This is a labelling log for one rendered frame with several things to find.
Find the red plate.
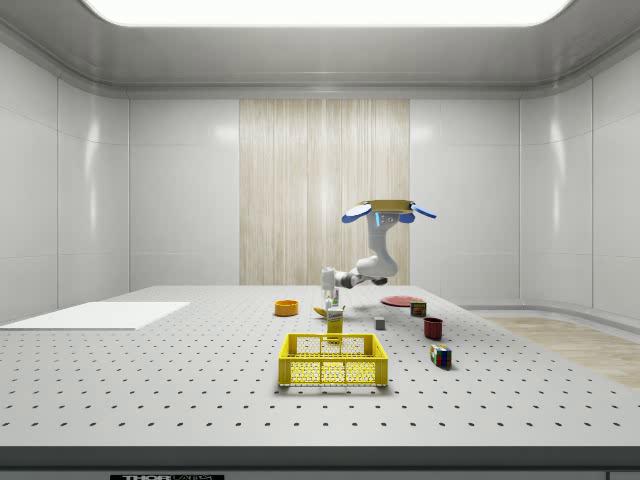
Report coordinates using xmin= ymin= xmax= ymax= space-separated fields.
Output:
xmin=379 ymin=295 xmax=427 ymax=309

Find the puzzle cube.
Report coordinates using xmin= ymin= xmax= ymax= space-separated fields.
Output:
xmin=429 ymin=343 xmax=453 ymax=370

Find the drone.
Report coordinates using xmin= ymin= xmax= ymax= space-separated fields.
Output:
xmin=341 ymin=198 xmax=438 ymax=226

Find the yellow basket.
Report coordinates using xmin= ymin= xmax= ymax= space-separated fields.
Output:
xmin=277 ymin=332 xmax=390 ymax=389

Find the white board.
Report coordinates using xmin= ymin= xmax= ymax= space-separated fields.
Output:
xmin=0 ymin=300 xmax=192 ymax=331

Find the white yellow carton box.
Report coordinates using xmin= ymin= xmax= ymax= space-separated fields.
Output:
xmin=326 ymin=305 xmax=347 ymax=345

